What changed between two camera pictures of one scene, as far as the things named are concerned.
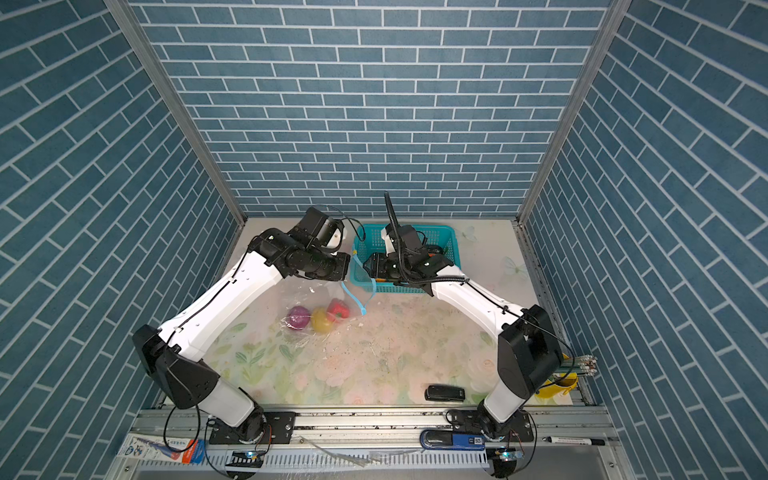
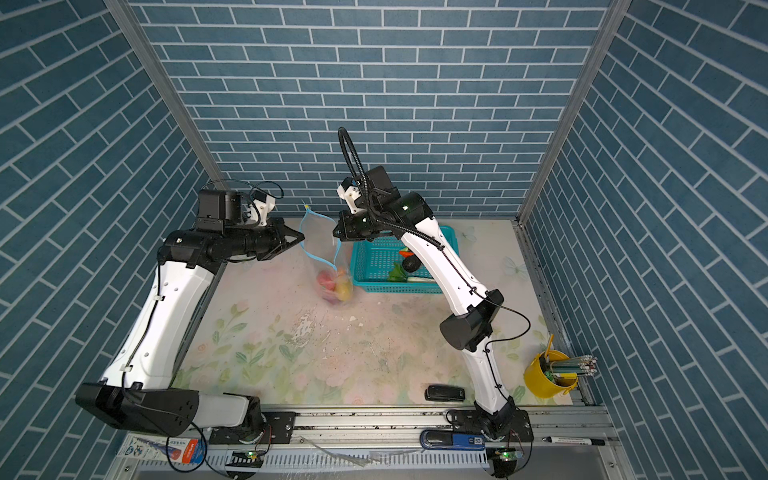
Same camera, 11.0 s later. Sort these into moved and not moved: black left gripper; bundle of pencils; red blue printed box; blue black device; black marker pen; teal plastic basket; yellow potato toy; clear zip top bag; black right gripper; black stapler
Moved: clear zip top bag; black right gripper; yellow potato toy; black left gripper
Not moved: black marker pen; black stapler; bundle of pencils; teal plastic basket; blue black device; red blue printed box
